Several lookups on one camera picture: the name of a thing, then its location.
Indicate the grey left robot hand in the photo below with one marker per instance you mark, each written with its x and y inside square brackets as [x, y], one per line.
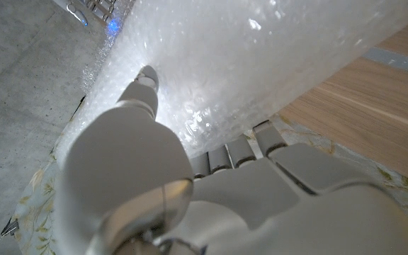
[126, 163]

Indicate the floral printed backdrop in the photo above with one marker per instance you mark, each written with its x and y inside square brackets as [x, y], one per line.
[37, 212]

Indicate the clear bubble wrap roll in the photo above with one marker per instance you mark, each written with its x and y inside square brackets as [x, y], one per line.
[243, 63]

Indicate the black backdrop clamp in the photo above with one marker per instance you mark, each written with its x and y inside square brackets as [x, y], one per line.
[10, 228]

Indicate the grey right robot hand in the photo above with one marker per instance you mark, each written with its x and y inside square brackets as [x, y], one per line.
[97, 7]

